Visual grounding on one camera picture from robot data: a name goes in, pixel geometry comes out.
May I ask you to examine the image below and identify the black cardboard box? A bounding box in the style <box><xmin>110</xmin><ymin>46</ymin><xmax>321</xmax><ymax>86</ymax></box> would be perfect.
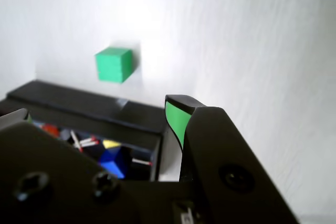
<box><xmin>0</xmin><ymin>98</ymin><xmax>165</xmax><ymax>183</ymax></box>

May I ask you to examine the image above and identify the green wooden cube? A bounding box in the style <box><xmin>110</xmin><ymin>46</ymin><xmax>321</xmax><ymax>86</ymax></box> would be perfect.
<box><xmin>94</xmin><ymin>46</ymin><xmax>133</xmax><ymax>84</ymax></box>

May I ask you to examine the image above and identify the red matchbox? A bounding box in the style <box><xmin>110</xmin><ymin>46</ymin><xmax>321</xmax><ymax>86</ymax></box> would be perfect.
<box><xmin>34</xmin><ymin>123</ymin><xmax>70</xmax><ymax>141</ymax></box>

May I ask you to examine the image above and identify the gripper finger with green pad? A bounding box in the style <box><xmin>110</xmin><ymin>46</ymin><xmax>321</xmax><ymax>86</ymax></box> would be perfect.
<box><xmin>164</xmin><ymin>94</ymin><xmax>300</xmax><ymax>224</ymax></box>
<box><xmin>0</xmin><ymin>108</ymin><xmax>141</xmax><ymax>224</ymax></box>

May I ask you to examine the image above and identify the yellow wooden cube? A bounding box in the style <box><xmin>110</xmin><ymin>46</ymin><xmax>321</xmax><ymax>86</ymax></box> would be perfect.
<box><xmin>101</xmin><ymin>140</ymin><xmax>123</xmax><ymax>150</ymax></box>

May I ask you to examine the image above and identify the blue wooden cube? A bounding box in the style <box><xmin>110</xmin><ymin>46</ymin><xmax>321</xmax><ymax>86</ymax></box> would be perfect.
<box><xmin>99</xmin><ymin>147</ymin><xmax>132</xmax><ymax>180</ymax></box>

